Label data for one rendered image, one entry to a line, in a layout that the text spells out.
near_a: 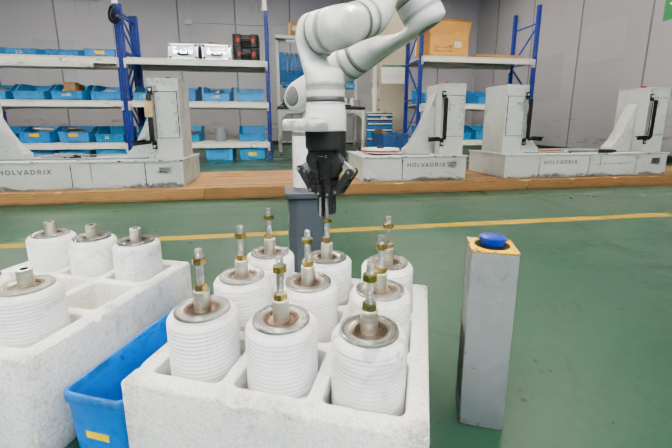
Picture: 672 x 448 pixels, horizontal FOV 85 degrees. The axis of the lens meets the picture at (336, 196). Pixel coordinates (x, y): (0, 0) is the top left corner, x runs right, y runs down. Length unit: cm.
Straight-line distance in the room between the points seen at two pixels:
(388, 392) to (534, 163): 294
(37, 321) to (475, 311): 69
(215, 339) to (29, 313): 32
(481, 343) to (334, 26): 56
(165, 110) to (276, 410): 243
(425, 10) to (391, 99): 620
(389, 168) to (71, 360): 233
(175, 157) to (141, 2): 714
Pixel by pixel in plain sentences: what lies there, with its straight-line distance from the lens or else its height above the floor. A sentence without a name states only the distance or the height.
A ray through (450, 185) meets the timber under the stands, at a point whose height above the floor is 5.
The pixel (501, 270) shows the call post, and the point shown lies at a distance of 63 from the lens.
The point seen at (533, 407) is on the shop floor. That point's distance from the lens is 85.
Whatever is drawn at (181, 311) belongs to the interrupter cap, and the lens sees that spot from 57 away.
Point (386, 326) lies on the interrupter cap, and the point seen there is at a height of 25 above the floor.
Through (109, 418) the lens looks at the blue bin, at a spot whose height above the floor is 9.
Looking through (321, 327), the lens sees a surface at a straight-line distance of 61.
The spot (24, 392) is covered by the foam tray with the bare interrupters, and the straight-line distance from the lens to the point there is 74.
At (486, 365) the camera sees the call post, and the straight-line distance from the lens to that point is 71.
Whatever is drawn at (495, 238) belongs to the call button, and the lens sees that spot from 63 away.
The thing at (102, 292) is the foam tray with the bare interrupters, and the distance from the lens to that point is 94.
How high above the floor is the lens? 51
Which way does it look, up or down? 11 degrees down
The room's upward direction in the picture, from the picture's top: straight up
